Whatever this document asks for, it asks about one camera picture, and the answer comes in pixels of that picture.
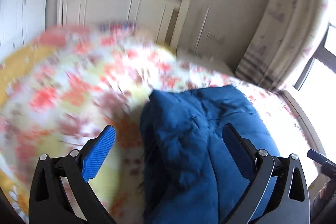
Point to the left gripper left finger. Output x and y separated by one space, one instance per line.
95 151

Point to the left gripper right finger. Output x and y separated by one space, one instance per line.
242 151

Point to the blue quilted down jacket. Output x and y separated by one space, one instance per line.
190 176

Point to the floral bed sheet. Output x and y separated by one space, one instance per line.
64 87

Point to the cream patterned curtain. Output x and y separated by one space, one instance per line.
288 35

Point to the patterned red blue pillow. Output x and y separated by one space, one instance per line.
117 26

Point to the white vertical pole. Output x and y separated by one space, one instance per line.
201 29

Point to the white wooden headboard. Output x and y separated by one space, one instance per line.
163 18

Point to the white wardrobe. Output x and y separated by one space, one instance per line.
21 21

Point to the window frame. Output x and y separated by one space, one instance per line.
325 52

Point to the wall socket plate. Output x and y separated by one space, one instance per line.
217 38

